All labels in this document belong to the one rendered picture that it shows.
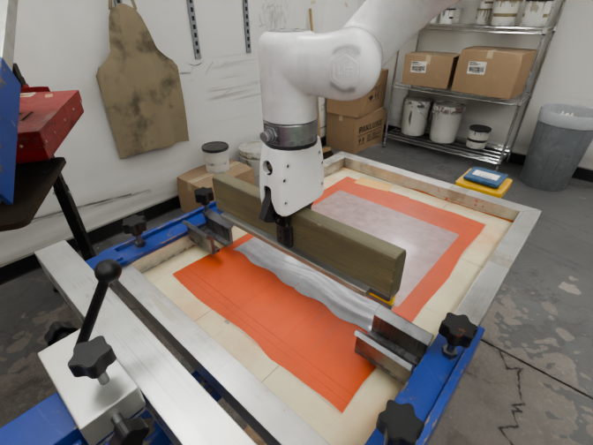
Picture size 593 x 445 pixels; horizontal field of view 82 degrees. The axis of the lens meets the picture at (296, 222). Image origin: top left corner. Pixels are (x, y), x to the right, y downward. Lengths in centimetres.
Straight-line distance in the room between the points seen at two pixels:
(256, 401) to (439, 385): 23
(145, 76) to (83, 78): 35
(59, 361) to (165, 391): 12
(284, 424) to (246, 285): 29
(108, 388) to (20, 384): 163
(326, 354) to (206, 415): 22
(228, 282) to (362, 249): 31
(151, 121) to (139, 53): 41
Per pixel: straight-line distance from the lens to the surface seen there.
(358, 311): 62
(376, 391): 54
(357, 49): 40
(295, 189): 48
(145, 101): 257
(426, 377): 51
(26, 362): 213
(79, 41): 246
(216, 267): 72
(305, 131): 46
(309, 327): 59
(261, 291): 65
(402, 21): 51
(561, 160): 365
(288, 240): 55
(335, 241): 49
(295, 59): 43
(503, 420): 178
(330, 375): 54
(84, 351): 41
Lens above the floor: 141
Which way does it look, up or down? 33 degrees down
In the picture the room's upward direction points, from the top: straight up
